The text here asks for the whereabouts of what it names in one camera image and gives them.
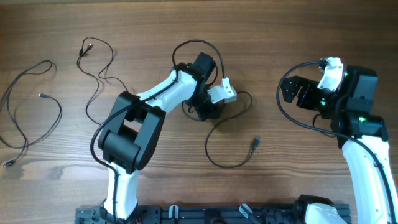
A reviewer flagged black left camera cable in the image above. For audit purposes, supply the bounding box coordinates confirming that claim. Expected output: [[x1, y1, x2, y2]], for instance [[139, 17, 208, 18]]
[[89, 39, 226, 222]]

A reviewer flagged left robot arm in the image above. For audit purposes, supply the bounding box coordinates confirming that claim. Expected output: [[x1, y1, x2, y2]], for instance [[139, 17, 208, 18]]
[[90, 53, 236, 223]]

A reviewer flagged black right camera cable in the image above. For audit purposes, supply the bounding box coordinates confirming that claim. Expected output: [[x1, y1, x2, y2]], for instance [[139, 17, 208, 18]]
[[275, 60, 397, 224]]

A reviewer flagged thick black USB cable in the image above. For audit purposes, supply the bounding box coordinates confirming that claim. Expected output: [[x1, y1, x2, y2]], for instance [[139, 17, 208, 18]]
[[181, 90, 261, 169]]

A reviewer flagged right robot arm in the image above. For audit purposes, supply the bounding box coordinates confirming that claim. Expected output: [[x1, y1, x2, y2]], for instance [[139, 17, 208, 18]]
[[276, 60, 397, 223]]

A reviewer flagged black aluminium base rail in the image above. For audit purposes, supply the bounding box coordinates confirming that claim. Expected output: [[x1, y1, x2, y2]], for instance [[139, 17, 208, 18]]
[[74, 203, 299, 224]]

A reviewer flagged thin black USB cable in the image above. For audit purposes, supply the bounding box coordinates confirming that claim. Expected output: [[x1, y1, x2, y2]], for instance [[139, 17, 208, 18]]
[[76, 37, 129, 126]]

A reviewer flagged black camera cable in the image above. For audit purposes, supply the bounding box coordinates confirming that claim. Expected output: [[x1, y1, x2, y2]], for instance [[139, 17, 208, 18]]
[[89, 39, 226, 222], [275, 60, 397, 224]]

